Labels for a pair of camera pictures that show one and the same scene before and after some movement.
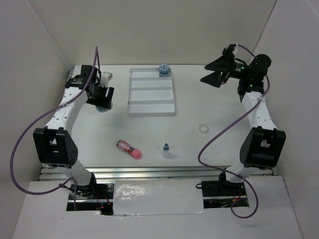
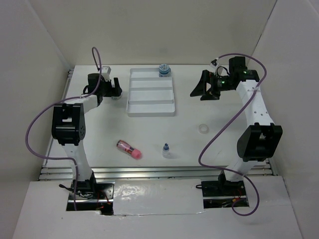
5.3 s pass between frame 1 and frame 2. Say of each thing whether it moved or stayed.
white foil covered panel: stayed
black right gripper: moved
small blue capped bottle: stayed
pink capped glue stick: stayed
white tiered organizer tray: stayed
